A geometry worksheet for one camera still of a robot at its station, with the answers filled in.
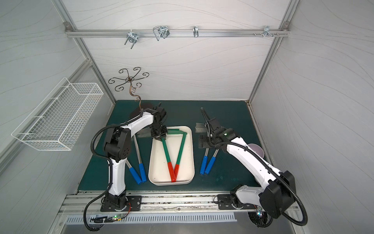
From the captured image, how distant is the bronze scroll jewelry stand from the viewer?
2.82ft

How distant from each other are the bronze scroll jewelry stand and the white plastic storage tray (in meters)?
0.33

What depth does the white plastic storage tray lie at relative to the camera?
2.67 feet
